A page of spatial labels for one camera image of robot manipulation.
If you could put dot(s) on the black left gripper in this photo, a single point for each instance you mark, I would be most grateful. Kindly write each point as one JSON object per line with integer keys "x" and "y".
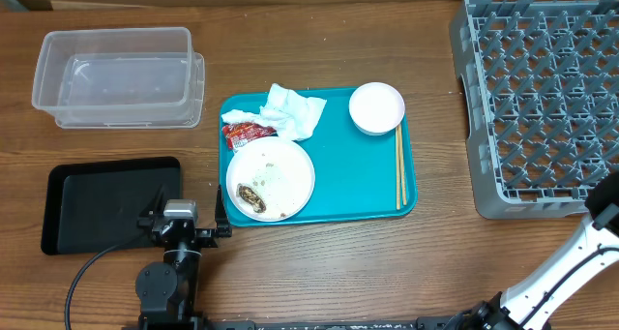
{"x": 210, "y": 237}

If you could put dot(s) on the white bowl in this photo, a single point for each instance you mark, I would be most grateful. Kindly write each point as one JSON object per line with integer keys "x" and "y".
{"x": 376, "y": 108}

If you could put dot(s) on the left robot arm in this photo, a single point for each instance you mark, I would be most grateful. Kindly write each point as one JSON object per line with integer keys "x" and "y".
{"x": 167, "y": 289}

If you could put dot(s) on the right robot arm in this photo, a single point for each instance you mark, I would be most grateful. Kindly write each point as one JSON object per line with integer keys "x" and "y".
{"x": 529, "y": 304}

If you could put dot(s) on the grey dishwasher rack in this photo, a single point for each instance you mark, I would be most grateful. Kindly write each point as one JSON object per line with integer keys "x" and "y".
{"x": 540, "y": 79}

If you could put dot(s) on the brown food scrap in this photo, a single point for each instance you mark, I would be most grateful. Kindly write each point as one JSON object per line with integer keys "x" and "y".
{"x": 251, "y": 197}

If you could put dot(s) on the red ketchup packet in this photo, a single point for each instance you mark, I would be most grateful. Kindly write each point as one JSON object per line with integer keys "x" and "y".
{"x": 240, "y": 134}

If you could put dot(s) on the black plastic tray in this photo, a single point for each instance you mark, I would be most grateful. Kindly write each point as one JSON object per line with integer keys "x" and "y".
{"x": 92, "y": 206}

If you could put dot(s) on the white dinner plate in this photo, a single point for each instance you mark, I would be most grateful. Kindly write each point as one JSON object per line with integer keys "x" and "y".
{"x": 279, "y": 170}

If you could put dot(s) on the crumpled white napkin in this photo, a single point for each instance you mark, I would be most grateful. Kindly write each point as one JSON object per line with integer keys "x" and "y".
{"x": 291, "y": 115}

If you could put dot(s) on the clear plastic bin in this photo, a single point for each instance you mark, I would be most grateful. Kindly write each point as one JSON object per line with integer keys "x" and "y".
{"x": 126, "y": 78}

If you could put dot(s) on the teal serving tray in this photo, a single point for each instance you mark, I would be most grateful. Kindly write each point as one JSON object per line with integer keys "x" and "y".
{"x": 355, "y": 173}

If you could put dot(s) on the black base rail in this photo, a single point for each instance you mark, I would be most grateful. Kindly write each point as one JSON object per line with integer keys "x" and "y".
{"x": 421, "y": 323}

